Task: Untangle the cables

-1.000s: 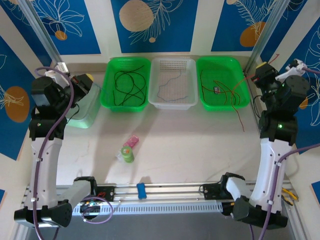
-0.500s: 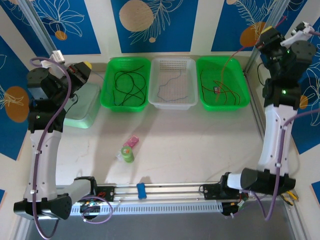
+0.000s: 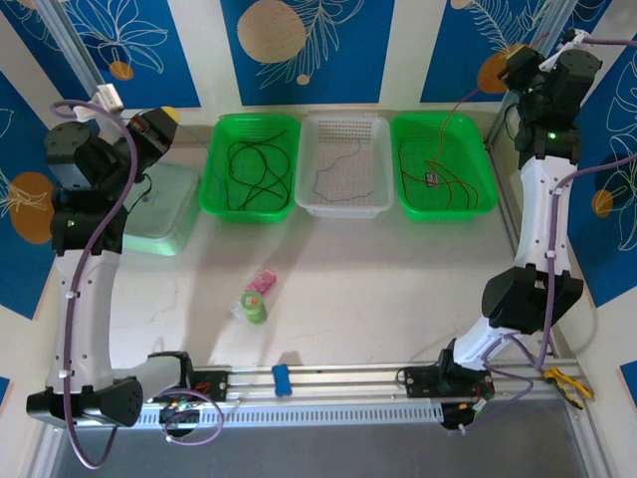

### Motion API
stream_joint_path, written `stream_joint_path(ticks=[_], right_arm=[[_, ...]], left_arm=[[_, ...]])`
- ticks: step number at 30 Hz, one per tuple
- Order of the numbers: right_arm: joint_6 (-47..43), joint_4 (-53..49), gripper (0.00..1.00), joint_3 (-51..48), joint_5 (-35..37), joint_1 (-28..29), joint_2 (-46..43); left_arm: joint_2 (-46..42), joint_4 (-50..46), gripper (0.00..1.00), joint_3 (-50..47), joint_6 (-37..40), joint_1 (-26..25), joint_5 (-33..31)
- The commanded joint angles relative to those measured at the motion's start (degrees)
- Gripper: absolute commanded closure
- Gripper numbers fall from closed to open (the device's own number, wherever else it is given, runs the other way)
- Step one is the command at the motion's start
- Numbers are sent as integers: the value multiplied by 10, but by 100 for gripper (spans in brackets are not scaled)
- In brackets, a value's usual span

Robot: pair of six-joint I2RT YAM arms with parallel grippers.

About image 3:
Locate black cable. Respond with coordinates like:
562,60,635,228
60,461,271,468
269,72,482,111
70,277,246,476
224,128,294,211

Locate light green lidded box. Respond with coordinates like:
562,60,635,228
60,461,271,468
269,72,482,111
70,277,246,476
121,161,203,258

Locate green plastic basket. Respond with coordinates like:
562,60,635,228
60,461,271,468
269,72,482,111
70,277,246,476
198,113,304,224
389,112,500,223

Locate small pink box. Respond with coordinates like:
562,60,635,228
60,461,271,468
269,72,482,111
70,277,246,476
245,268,278,295

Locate white perforated plastic basket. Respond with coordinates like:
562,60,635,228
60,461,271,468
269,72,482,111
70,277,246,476
294,113,394,220

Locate green tape roll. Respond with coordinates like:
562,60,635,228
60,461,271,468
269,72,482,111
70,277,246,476
230,291,270,328

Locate yellow black pliers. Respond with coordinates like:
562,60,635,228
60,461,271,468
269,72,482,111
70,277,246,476
539,365,596,412

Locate blue clamp block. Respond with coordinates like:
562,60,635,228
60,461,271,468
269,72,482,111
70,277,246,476
271,363,292,397

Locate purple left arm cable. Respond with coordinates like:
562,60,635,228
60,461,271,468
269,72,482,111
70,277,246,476
51,101,225,470

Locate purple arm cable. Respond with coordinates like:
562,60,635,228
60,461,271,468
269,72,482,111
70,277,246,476
51,101,225,470
465,35,637,432

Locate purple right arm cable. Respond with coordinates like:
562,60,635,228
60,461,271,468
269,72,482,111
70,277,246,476
465,35,637,432

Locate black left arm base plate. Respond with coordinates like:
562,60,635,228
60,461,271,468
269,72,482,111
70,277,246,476
141,370,230,405

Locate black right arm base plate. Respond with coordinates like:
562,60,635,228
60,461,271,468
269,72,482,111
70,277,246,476
403,365,497,399

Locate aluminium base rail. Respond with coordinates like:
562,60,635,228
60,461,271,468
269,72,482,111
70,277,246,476
47,365,583,407

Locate grey slotted cable duct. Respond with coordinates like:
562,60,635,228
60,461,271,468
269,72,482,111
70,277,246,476
64,403,444,430

